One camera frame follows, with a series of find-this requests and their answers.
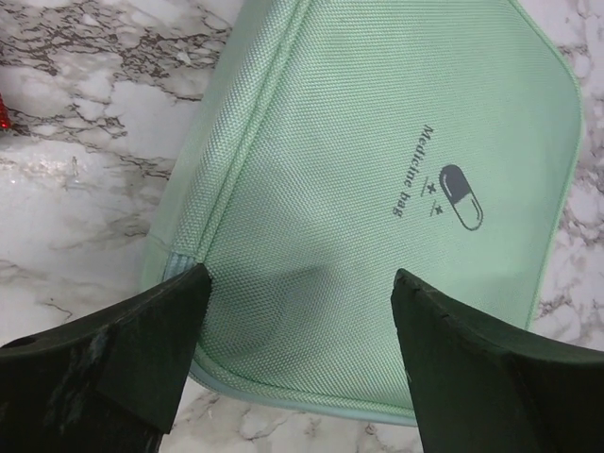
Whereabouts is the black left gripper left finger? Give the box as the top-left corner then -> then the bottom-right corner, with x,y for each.
1,264 -> 211,452

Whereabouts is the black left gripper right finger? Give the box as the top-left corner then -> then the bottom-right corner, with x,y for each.
391,270 -> 603,452

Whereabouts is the green medicine kit case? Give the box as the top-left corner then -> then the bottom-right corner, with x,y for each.
142,1 -> 582,425

